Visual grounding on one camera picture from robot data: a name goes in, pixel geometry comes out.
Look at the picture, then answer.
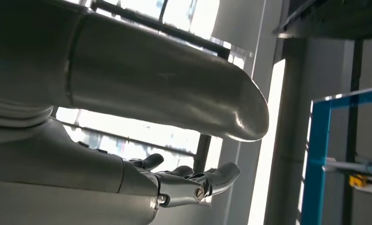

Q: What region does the small yellow fitting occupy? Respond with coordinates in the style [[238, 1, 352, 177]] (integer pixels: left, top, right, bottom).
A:
[[349, 174, 369, 189]]

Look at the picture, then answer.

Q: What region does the blue metal frame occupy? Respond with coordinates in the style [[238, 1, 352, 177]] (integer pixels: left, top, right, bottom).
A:
[[301, 85, 372, 225]]

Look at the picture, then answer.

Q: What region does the black metal post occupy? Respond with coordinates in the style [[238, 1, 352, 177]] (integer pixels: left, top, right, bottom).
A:
[[342, 38, 364, 225]]

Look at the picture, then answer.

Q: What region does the white aluminium rail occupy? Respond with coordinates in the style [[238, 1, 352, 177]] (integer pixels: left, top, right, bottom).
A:
[[322, 157, 372, 197]]

